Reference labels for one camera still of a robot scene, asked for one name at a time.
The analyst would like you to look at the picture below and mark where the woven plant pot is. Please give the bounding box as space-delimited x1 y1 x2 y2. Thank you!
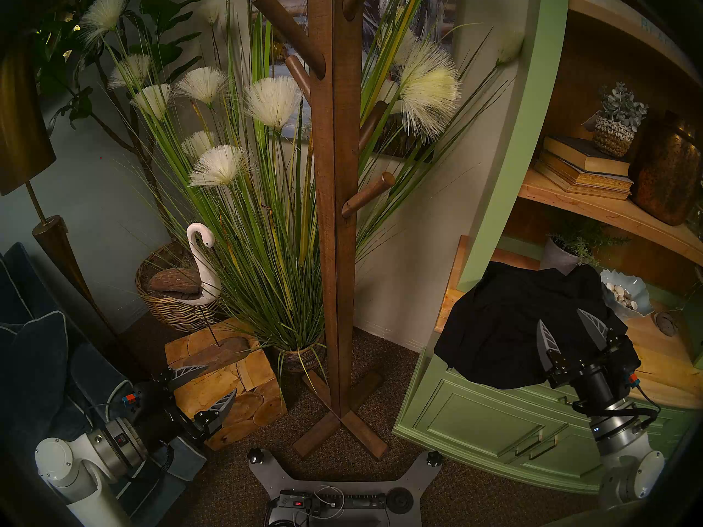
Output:
272 339 327 374

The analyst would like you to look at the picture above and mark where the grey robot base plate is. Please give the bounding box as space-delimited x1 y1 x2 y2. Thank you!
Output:
247 448 443 527

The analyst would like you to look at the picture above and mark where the wicker basket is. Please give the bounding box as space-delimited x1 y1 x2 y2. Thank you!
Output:
136 242 223 333

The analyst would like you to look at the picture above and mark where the dark covered old book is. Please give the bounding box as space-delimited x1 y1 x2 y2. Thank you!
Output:
543 135 632 176

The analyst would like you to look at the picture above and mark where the succulent in woven pot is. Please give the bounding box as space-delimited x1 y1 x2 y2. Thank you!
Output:
583 82 649 159

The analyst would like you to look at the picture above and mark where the dark leafy green plant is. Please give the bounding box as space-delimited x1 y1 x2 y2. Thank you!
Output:
33 0 215 230

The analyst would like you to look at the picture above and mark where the brown wooden stand base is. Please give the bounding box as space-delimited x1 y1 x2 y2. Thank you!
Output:
184 337 252 377

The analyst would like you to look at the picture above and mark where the small plant in grey pot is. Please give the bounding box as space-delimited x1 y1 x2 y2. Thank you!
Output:
539 224 627 277

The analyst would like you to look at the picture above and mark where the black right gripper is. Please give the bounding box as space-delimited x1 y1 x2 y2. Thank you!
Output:
537 309 624 407

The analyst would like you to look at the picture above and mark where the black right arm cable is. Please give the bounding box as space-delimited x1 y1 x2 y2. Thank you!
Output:
572 386 662 429

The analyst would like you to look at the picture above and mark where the black jacket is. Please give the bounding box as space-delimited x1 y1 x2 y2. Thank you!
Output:
434 261 629 389

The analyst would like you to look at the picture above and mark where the pale blue shell bowl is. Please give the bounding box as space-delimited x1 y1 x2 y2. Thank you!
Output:
600 269 654 319

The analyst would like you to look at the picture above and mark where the brass floor lamp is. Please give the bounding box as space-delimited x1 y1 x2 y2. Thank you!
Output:
0 32 119 334

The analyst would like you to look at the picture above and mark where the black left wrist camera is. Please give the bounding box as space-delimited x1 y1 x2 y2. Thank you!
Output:
122 390 157 419

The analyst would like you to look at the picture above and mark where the brown wooden coat rack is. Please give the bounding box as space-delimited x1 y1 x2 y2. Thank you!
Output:
252 0 396 461

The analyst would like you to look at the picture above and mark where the green wooden shelf cabinet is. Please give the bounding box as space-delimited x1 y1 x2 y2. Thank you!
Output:
393 0 703 494

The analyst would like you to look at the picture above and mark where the wooden log block stool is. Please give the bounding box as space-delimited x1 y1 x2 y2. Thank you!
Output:
165 318 287 451

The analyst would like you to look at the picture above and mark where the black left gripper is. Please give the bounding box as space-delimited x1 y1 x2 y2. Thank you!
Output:
140 365 238 450

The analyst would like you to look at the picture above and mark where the blue piped cushion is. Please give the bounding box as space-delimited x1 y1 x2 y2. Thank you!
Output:
0 311 69 450

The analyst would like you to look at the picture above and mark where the white swan figurine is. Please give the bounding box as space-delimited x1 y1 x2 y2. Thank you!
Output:
147 223 222 306

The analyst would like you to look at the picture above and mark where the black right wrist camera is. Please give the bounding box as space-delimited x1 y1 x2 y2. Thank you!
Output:
611 338 642 390

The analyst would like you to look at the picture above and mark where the tall grass with white pompons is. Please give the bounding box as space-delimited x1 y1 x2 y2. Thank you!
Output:
80 0 525 367

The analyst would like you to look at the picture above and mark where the dark blue sofa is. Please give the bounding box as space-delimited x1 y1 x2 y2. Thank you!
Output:
0 242 207 527

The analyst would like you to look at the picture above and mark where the thick tan old book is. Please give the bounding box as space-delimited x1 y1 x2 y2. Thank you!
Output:
534 161 632 200

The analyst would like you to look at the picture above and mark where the pale blue lettered book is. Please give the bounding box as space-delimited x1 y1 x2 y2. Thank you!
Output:
577 0 679 46

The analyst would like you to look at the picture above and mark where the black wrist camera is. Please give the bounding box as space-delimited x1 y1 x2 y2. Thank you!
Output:
122 390 157 419
611 338 642 390

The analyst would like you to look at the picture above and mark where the brown ceramic vase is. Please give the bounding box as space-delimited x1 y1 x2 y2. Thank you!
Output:
628 111 703 226

